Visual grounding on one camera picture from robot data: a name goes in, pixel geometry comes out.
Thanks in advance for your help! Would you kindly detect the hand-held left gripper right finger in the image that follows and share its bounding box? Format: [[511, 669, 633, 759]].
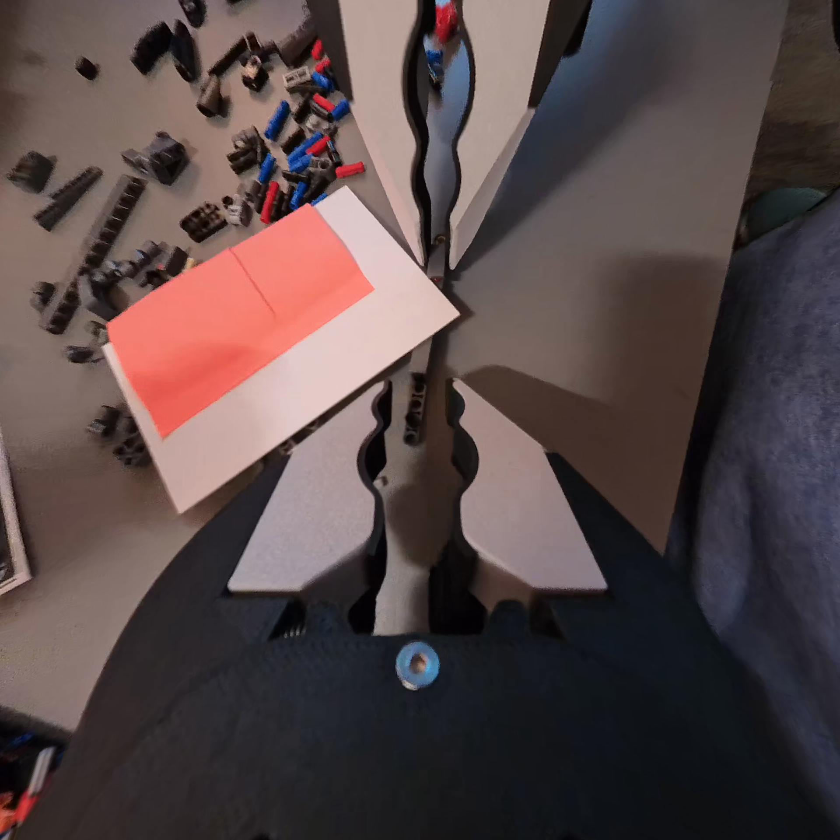
[[448, 377, 608, 634]]

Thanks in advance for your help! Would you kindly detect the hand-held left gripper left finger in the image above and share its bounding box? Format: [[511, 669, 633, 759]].
[[226, 379, 393, 634]]

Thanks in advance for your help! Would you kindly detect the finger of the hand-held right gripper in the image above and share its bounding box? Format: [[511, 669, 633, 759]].
[[445, 0, 553, 273], [305, 0, 435, 269]]

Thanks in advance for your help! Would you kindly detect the grey lego beam with red pins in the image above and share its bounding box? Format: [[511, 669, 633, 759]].
[[402, 233, 455, 448]]

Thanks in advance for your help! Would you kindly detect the cluster of coloured lego pins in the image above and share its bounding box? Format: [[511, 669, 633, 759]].
[[226, 36, 366, 224]]

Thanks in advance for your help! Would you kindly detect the group of black lego panels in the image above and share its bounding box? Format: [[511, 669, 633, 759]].
[[75, 0, 316, 119]]

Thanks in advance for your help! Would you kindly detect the dark grey angled lego connector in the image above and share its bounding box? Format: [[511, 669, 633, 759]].
[[121, 131, 191, 186]]

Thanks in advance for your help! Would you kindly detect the cluster of grey lego connectors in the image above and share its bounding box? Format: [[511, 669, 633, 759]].
[[29, 239, 198, 467]]

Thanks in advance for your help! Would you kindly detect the dark grey tapered lego panel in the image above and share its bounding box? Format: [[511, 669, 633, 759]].
[[34, 166, 105, 232]]

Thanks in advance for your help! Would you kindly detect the long dark grey lego beam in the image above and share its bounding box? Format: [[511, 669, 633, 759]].
[[41, 174, 148, 336]]

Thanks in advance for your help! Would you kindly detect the dark grey rounded lego liftarm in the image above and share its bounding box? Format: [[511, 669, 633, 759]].
[[7, 151, 56, 194]]

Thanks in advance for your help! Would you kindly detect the partly built lego vehicle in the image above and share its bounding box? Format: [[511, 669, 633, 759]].
[[0, 705, 70, 837]]

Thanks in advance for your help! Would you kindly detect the white card with pink patch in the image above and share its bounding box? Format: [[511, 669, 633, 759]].
[[101, 185, 462, 515]]

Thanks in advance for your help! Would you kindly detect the person's left leg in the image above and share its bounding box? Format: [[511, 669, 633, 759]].
[[666, 197, 840, 840]]

